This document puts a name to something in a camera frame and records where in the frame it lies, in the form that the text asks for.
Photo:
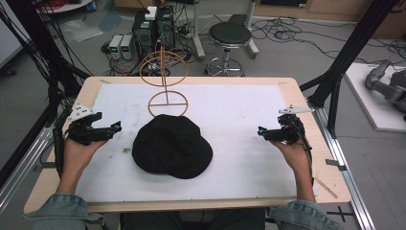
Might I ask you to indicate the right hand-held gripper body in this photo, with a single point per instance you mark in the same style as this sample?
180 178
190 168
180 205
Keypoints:
287 129

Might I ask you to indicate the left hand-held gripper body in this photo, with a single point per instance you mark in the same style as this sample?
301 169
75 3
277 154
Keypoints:
83 131

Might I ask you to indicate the white box on computer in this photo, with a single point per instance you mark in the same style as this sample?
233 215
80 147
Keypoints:
151 12

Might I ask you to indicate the grey bench power supply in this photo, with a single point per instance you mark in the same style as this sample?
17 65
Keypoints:
115 46
127 47

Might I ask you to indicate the black round stool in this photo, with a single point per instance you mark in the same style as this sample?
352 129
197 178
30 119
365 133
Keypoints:
229 35

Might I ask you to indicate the aluminium frame rail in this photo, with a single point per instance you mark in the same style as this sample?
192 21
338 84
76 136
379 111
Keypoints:
22 166
344 172

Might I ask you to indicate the denim jacket right sleeve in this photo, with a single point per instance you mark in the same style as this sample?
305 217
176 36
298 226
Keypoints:
303 217

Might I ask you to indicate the person's right hand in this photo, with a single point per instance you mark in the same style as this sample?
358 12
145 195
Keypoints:
292 155

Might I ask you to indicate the person's left hand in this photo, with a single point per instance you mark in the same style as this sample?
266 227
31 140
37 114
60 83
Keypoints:
78 156

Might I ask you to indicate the person's dark pants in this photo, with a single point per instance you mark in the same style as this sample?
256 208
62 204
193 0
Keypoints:
191 220

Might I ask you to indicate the thin wooden stick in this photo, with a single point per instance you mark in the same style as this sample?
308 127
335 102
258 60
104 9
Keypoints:
326 188

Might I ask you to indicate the white round table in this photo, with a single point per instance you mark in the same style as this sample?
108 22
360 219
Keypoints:
67 5

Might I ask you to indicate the white floor board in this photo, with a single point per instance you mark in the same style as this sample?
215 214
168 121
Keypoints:
367 102

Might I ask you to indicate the white cabinet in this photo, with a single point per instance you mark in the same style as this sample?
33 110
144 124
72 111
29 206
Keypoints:
8 35

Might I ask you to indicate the black computer tower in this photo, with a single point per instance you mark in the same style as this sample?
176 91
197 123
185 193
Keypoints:
143 32
166 28

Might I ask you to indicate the denim jacket left sleeve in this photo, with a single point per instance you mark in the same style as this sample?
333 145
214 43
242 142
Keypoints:
63 212

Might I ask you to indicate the black frame post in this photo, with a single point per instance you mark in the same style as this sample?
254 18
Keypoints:
41 48
344 60

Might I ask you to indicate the clear plastic sheet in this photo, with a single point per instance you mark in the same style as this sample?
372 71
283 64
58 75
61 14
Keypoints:
81 30

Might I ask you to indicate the metal corner bracket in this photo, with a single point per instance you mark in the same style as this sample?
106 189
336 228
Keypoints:
335 163

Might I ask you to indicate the wooden hat stand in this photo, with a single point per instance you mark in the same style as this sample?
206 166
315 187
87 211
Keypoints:
163 76

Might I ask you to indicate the black hat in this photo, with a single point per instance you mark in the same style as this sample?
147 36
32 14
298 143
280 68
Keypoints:
172 147

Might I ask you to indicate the denim jacket sleeve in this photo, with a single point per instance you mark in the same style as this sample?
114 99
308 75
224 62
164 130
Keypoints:
303 217
63 212

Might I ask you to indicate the white table mat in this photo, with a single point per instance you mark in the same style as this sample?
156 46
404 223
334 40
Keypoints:
242 134

